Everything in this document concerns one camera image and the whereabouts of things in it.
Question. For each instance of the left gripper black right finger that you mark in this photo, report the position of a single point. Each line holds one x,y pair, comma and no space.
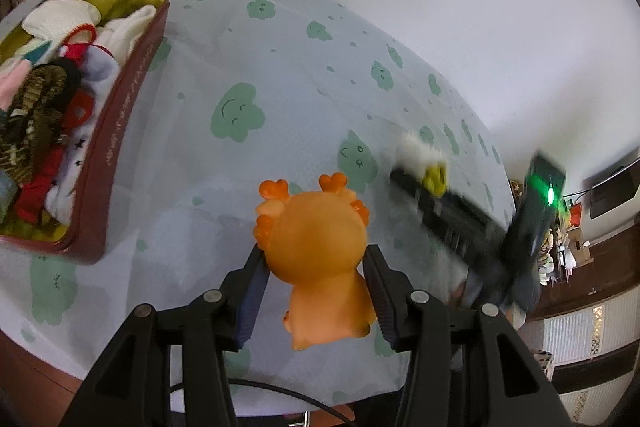
467,367

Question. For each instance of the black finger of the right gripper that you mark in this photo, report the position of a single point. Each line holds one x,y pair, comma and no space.
459,223

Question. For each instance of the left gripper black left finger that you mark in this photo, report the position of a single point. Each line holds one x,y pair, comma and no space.
129,385

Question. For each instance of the orange plush toy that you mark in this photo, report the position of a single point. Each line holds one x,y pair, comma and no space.
315,241

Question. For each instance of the black gold knit sock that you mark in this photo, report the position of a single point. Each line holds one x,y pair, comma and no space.
34,117

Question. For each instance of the white red drawstring pouch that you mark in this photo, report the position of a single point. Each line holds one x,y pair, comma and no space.
53,188

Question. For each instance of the red gold toffee tin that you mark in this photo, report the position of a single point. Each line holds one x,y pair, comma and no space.
84,239

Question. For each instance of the white socks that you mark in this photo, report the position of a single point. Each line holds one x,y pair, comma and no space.
119,36

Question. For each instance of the pink white wipes packet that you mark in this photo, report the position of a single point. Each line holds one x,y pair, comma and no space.
16,68

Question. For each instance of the white knit glove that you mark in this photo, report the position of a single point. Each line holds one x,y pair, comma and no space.
63,21

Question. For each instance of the cluttered wooden shelf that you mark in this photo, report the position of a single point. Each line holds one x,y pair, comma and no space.
589,323

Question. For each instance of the black monitor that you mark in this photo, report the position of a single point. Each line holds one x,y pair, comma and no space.
613,185

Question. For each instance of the cloud patterned tablecloth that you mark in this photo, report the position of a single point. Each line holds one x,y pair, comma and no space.
240,92

